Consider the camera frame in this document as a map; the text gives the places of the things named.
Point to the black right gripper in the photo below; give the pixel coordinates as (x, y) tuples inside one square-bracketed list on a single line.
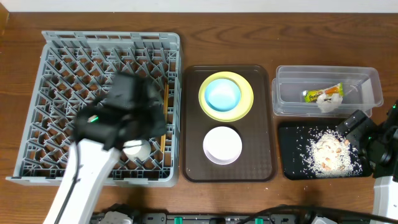
[(366, 126)]

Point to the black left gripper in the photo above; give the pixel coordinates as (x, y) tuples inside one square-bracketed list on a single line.
[(157, 126)]

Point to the cream white cup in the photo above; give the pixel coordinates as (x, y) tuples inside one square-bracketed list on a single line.
[(137, 149)]

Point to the white paper tissue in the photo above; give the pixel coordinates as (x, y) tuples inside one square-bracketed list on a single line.
[(327, 103)]

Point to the pile of rice and nuts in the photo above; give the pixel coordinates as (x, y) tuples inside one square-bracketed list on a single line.
[(325, 153)]

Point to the wooden chopstick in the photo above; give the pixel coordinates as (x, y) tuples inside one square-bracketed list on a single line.
[(163, 140), (166, 101)]

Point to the yellow green snack wrapper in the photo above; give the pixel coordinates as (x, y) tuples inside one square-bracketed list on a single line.
[(310, 96)]

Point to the light blue bowl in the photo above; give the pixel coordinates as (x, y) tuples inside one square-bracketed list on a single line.
[(222, 95)]

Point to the white paper bowl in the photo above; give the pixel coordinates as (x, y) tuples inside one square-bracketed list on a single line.
[(222, 145)]

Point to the yellow plate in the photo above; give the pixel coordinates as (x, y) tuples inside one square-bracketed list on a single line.
[(243, 107)]

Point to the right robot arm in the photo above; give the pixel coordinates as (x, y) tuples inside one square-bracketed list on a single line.
[(377, 145)]

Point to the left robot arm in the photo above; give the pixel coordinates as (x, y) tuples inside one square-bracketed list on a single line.
[(102, 130)]

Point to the grey plastic dishwasher rack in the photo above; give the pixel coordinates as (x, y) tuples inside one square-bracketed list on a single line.
[(77, 66)]

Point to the clear plastic bin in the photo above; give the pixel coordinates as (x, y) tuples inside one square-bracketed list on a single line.
[(361, 89)]

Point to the black plastic tray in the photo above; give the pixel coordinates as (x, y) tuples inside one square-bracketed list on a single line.
[(288, 133)]

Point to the dark brown serving tray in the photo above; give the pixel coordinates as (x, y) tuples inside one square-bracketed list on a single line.
[(257, 162)]

